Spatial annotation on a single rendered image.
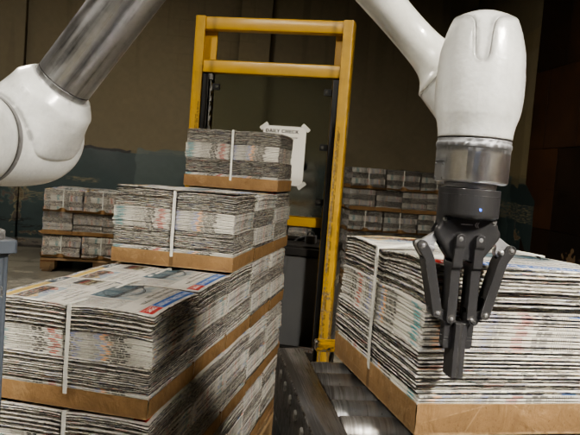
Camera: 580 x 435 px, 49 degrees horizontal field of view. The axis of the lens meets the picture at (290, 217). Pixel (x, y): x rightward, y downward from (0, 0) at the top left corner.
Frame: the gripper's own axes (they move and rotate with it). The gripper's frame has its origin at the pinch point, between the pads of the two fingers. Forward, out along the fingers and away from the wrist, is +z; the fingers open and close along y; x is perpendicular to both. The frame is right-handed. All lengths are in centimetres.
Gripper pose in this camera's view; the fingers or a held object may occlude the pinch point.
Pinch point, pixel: (454, 348)
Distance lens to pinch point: 84.9
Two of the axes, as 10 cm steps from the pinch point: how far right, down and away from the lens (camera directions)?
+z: -0.8, 10.0, 0.6
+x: 1.2, 0.7, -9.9
